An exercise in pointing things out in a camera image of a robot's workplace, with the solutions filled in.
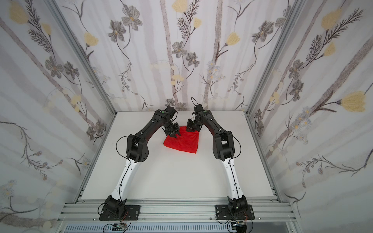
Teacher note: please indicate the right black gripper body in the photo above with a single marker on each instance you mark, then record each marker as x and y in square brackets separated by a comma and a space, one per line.
[192, 125]

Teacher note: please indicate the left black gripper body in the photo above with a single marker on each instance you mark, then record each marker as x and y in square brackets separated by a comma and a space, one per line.
[173, 129]

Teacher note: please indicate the red t-shirt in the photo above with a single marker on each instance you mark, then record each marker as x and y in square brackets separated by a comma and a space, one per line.
[186, 142]

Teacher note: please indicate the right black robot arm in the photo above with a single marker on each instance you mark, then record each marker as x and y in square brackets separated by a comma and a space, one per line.
[223, 150]

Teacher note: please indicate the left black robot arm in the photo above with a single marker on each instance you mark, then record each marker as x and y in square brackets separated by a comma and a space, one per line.
[137, 151]

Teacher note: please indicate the left small circuit board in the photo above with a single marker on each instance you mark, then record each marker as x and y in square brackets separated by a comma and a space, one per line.
[119, 227]

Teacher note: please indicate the small circuit board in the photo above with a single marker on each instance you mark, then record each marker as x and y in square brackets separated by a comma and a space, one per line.
[239, 227]
[119, 227]

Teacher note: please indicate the right small circuit board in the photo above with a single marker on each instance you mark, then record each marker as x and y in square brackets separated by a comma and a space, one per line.
[239, 227]

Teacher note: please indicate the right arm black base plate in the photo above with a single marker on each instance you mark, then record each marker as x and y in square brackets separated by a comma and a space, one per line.
[223, 213]

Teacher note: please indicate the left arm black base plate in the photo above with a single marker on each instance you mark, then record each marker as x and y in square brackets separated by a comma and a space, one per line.
[127, 213]

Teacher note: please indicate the right aluminium corner post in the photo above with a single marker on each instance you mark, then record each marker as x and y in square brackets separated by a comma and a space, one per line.
[279, 46]

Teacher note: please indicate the aluminium corner post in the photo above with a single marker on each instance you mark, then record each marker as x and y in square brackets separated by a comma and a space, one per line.
[279, 46]
[78, 50]

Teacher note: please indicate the left aluminium corner post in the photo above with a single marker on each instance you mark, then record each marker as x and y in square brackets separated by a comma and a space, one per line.
[78, 50]

